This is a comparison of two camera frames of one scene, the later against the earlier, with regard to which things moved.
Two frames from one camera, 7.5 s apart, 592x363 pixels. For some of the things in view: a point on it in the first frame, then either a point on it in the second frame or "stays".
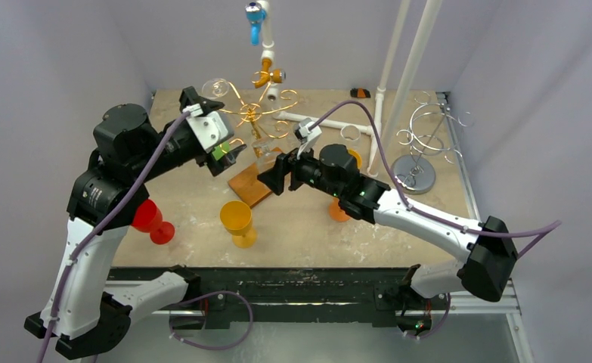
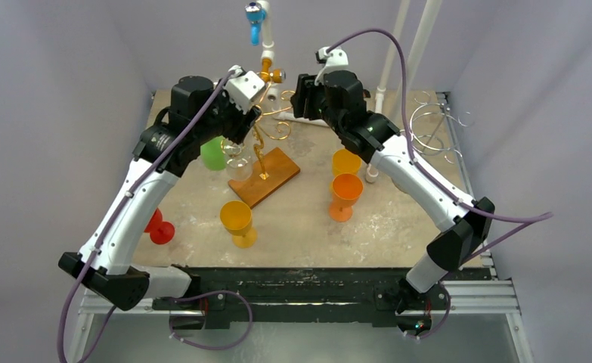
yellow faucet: x=277 y=76 stays
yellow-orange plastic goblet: x=237 y=218 stays
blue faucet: x=255 y=13 stays
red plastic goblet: x=148 y=218 stays
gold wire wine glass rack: x=258 y=120 stays
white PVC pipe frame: x=396 y=32 stays
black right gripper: x=286 y=170 to x=306 y=97
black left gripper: x=190 y=94 to x=242 y=122
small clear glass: x=265 y=153 to x=237 y=168
